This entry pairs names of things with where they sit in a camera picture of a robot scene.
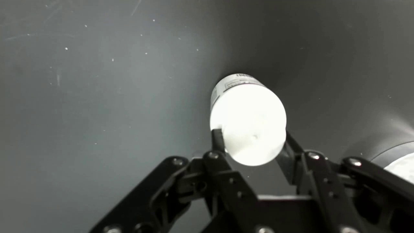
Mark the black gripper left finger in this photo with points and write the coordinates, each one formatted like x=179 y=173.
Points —
x=181 y=194

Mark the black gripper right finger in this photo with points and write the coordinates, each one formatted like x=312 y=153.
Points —
x=344 y=194

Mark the white medicine bottle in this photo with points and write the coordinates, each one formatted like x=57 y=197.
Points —
x=250 y=124

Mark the grey white cylindrical object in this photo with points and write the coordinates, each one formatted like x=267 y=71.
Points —
x=390 y=150

